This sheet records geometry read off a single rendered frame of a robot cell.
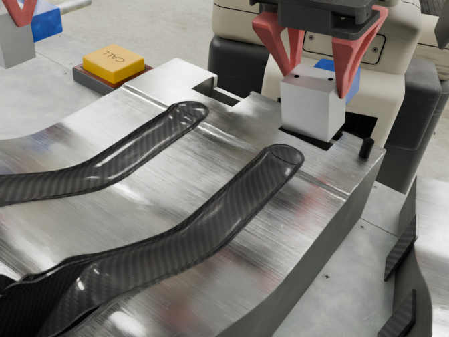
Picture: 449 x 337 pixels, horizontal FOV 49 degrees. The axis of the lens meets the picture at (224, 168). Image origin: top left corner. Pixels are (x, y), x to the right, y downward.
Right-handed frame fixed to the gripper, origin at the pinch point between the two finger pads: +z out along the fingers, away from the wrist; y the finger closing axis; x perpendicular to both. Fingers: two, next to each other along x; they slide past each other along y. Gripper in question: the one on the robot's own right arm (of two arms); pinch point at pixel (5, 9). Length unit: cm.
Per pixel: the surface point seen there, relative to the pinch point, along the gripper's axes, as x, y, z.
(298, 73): 11.6, 26.7, 1.0
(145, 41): 154, -122, 98
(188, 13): 202, -131, 98
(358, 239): 10.6, 37.3, 15.4
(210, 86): 13.3, 15.8, 7.7
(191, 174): -0.9, 24.2, 6.8
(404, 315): 0.0, 44.0, 9.9
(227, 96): 13.5, 18.0, 8.1
